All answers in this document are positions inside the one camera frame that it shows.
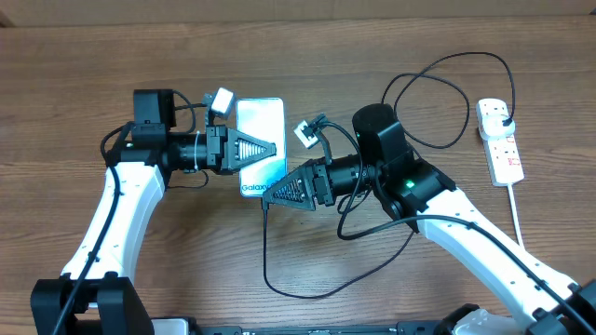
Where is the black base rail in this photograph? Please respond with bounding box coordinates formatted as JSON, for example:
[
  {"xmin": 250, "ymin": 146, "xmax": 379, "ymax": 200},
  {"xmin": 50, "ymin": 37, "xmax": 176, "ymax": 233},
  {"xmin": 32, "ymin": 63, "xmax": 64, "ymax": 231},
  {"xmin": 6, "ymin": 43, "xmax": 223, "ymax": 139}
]
[{"xmin": 190, "ymin": 320, "xmax": 452, "ymax": 335}]

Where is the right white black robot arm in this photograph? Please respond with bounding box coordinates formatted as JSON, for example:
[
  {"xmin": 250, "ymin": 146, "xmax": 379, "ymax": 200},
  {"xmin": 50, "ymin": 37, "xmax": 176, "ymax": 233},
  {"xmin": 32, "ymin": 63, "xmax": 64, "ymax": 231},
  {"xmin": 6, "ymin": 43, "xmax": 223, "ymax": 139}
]
[{"xmin": 263, "ymin": 103, "xmax": 595, "ymax": 334}]

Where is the white power strip cord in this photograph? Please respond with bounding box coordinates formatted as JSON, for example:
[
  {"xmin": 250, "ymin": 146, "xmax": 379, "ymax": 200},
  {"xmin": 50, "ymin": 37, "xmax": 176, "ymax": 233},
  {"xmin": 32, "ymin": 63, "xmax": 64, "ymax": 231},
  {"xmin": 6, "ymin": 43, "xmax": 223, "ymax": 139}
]
[{"xmin": 506, "ymin": 183, "xmax": 526, "ymax": 248}]

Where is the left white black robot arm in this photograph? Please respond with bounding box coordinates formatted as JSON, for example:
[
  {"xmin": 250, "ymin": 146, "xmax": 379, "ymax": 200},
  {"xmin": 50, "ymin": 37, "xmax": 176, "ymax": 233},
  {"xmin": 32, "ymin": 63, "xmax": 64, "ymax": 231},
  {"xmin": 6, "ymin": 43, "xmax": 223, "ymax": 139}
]
[{"xmin": 30, "ymin": 88, "xmax": 277, "ymax": 334}]

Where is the white power strip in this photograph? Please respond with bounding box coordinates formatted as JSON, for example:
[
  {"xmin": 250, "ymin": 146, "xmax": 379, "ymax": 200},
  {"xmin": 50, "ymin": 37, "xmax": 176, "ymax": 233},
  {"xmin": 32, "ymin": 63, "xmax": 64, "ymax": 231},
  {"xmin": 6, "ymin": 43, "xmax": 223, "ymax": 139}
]
[{"xmin": 476, "ymin": 98, "xmax": 524, "ymax": 186}]

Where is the blue Galaxy smartphone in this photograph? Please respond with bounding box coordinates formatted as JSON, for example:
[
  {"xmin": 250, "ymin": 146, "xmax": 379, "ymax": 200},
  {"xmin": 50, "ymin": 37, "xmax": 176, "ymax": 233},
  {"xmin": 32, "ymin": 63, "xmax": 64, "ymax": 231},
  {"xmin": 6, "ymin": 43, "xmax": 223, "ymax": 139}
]
[{"xmin": 237, "ymin": 98, "xmax": 287, "ymax": 197}]

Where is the white charger plug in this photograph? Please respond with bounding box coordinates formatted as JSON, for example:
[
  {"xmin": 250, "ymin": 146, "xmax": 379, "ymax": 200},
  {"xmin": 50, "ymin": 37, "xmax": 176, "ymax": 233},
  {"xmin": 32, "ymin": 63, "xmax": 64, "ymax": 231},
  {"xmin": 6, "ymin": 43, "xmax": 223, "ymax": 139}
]
[{"xmin": 479, "ymin": 114, "xmax": 516, "ymax": 141}]

